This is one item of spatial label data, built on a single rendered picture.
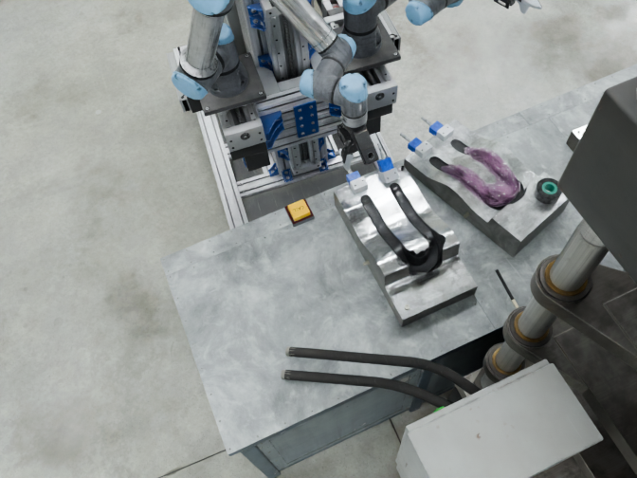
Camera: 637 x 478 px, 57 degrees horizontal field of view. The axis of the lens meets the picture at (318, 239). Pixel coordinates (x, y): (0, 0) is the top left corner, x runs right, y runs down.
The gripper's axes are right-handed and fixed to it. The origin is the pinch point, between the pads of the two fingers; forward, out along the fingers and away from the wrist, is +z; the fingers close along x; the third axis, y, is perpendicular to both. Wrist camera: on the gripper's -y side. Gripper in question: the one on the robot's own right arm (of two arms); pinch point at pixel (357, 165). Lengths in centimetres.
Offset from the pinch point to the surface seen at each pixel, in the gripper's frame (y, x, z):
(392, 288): -37.5, 6.1, 14.8
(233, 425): -54, 66, 21
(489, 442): -93, 19, -46
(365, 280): -28.7, 11.2, 20.9
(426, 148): 4.4, -28.4, 12.7
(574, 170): -71, 1, -86
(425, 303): -46.2, -0.4, 14.9
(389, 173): -2.3, -10.3, 7.8
